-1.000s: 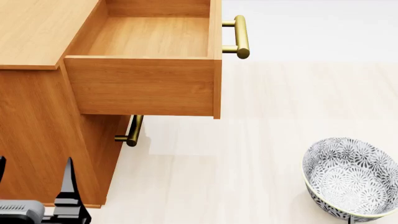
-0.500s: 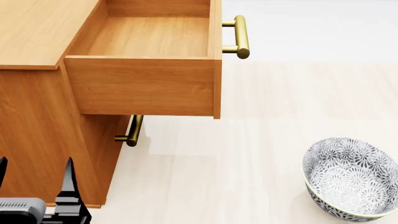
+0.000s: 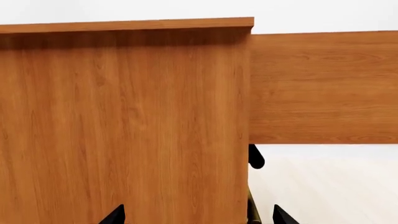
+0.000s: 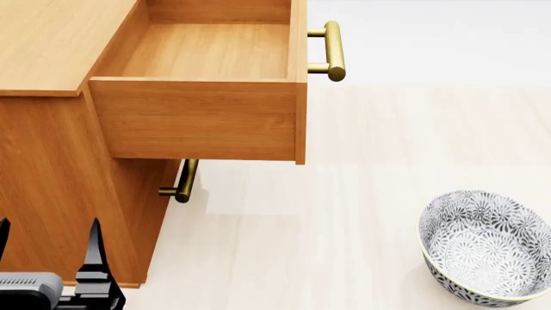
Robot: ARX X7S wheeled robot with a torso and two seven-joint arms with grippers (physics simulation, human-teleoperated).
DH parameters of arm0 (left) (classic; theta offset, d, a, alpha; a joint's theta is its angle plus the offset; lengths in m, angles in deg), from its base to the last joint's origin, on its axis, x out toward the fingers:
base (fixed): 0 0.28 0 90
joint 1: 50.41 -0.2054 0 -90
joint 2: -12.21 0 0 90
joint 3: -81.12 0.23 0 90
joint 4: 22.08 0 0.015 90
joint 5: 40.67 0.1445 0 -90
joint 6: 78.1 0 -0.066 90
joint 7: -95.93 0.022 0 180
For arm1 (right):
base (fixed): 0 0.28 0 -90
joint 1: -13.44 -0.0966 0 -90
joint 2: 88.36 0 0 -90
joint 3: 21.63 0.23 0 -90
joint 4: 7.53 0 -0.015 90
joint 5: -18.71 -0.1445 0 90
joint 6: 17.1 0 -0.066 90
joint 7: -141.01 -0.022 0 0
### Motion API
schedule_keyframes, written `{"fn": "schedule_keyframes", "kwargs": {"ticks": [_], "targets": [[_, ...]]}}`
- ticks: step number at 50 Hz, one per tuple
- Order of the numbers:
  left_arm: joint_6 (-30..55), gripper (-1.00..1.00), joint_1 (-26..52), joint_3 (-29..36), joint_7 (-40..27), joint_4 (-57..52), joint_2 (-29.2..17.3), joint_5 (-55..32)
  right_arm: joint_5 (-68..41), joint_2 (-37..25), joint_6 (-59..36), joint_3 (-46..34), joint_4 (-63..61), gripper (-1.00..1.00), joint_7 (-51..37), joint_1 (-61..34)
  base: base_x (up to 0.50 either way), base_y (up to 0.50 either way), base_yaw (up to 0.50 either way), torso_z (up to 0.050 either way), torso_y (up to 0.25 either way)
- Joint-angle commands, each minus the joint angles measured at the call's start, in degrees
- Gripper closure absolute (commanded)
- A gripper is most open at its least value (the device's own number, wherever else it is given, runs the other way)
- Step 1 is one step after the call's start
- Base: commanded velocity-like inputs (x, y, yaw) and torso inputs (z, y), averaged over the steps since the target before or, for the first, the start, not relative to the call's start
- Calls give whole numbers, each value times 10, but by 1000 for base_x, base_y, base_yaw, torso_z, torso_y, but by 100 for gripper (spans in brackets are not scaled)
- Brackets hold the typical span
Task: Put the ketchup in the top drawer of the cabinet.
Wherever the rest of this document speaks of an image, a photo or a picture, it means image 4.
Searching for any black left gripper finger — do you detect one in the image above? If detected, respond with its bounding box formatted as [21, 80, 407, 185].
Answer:
[76, 217, 112, 282]
[0, 217, 11, 262]

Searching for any wooden cabinet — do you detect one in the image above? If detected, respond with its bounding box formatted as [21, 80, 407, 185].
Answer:
[0, 0, 187, 289]

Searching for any open wooden drawer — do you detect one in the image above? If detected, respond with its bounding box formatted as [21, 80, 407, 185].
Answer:
[87, 0, 308, 166]

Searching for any black white patterned bowl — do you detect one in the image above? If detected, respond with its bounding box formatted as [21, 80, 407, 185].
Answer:
[418, 189, 551, 308]

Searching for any brass drawer handle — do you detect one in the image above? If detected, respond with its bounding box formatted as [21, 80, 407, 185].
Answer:
[306, 21, 347, 83]
[158, 158, 200, 204]

